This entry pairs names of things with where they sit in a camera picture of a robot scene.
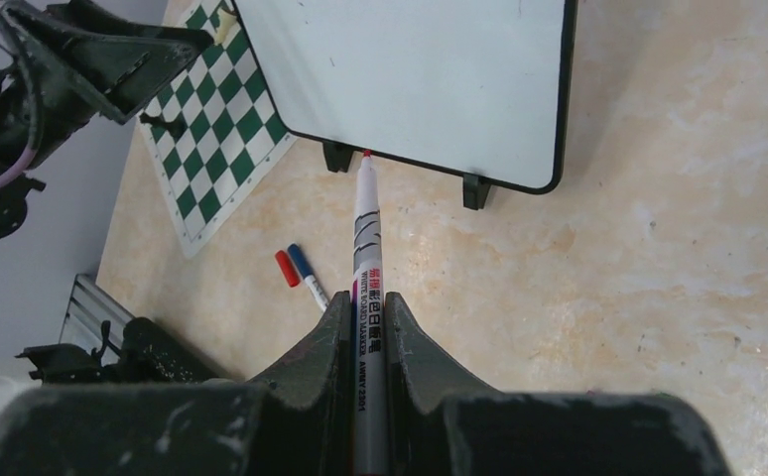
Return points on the green white chess mat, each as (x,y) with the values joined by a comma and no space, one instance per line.
(233,137)

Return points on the white whiteboard black frame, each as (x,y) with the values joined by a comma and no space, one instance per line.
(475,89)

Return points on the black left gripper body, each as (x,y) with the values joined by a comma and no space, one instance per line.
(25,126)

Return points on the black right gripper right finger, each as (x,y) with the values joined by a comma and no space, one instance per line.
(446,421)

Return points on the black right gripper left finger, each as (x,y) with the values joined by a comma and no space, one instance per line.
(291,419)

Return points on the blue cap whiteboard marker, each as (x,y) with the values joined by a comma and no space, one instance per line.
(306,271)

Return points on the red whiteboard marker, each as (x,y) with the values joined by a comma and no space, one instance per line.
(371,440)

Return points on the black chess piece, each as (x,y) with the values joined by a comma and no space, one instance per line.
(174,127)

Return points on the cream chess pawn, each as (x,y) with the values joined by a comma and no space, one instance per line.
(226,21)

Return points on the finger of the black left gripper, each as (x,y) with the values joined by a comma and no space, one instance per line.
(89,61)

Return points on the red marker cap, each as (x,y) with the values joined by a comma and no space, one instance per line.
(287,268)

